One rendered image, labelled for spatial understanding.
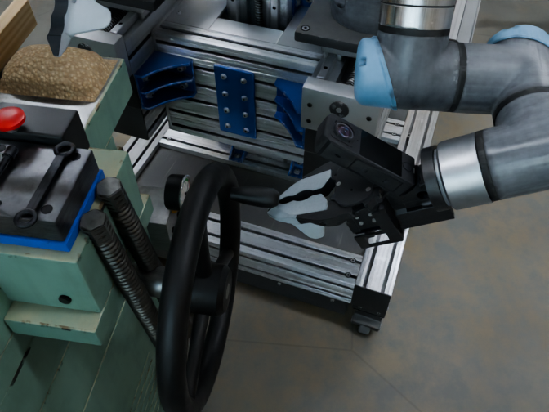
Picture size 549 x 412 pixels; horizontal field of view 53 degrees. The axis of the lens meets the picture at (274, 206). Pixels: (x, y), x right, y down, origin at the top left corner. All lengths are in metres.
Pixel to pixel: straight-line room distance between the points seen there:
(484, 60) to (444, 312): 1.08
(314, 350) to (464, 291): 0.47
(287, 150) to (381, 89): 0.65
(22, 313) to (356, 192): 0.36
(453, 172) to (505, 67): 0.12
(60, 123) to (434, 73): 0.37
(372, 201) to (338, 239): 0.83
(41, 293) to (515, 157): 0.47
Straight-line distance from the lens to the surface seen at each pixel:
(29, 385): 0.69
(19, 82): 0.79
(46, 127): 0.55
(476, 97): 0.62
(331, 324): 1.53
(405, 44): 0.59
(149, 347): 1.08
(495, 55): 0.63
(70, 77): 0.76
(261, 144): 1.25
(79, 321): 0.58
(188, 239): 0.50
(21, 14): 0.89
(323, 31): 0.99
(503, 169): 0.57
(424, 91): 0.61
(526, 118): 0.59
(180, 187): 0.90
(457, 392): 1.52
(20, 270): 0.55
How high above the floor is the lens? 1.35
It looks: 50 degrees down
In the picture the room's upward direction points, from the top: straight up
